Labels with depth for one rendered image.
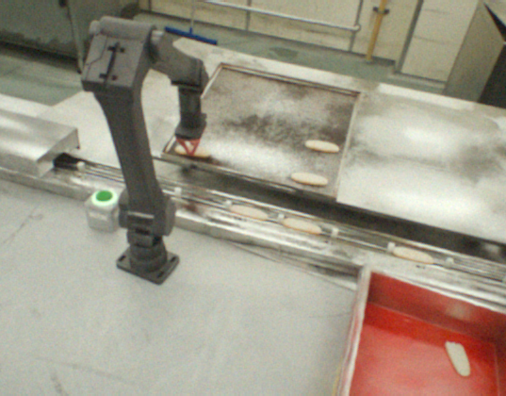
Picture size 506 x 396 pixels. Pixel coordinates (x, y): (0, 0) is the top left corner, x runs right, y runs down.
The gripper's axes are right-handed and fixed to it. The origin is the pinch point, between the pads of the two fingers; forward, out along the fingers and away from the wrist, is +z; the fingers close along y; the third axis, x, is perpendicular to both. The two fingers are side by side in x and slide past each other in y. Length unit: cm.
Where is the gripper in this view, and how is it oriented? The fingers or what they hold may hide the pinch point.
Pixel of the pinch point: (192, 148)
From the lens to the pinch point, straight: 124.6
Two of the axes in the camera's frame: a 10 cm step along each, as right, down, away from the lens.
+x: -9.9, -1.6, 0.6
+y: 1.6, -7.2, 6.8
